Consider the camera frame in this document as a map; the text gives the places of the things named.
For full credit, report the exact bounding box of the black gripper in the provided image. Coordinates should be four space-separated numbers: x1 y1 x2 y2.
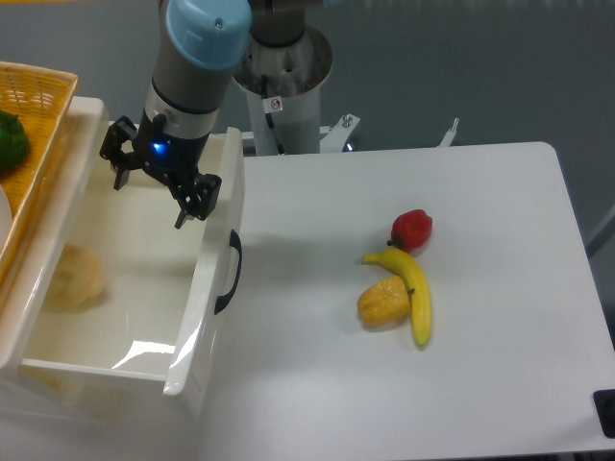
99 111 222 229

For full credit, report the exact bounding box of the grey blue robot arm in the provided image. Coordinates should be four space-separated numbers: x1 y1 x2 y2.
100 1 332 223

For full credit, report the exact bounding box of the white upper drawer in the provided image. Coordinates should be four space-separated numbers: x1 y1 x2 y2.
17 120 246 418

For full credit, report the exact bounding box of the white drawer cabinet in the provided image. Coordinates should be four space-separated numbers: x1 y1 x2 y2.
1 97 129 422

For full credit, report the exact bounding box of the yellow wicker basket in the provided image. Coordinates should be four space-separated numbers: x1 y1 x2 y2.
1 61 79 279

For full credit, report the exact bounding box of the green bell pepper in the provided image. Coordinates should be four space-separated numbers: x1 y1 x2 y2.
1 110 30 174

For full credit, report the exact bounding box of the white plate in basket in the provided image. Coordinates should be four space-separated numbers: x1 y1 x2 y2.
0 187 12 250

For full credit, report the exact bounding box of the red bell pepper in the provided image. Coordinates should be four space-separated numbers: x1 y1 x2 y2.
387 209 432 253

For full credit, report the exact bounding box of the yellow bell pepper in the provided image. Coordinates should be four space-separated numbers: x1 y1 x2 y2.
357 275 414 328

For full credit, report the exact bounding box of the yellow banana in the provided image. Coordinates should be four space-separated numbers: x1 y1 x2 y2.
361 248 431 349

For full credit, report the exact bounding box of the black device at table edge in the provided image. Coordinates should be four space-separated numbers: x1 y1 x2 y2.
593 389 615 439

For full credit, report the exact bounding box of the black drawer handle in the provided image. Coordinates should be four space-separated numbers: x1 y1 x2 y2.
214 229 243 315

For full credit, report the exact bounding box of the black cable on pedestal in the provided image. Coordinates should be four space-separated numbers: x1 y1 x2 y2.
260 75 287 156

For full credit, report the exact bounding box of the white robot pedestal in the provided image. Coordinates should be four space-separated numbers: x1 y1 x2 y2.
234 26 360 156

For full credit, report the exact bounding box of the white table bracket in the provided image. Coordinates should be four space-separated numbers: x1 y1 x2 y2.
437 117 459 148

